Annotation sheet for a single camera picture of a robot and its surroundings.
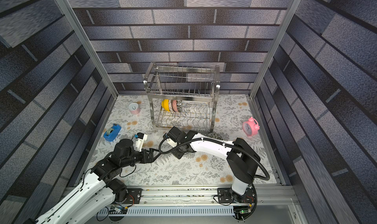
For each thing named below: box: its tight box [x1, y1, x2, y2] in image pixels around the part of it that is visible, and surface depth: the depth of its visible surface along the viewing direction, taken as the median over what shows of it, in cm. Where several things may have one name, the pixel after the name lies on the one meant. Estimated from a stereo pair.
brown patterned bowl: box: [171, 99, 178, 112], surface depth 102 cm
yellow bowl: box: [161, 99, 171, 112], surface depth 102 cm
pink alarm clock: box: [242, 116, 261, 137], surface depth 92 cm
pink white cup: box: [128, 101, 141, 115], surface depth 109 cm
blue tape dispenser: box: [103, 123, 122, 142], surface depth 96 cm
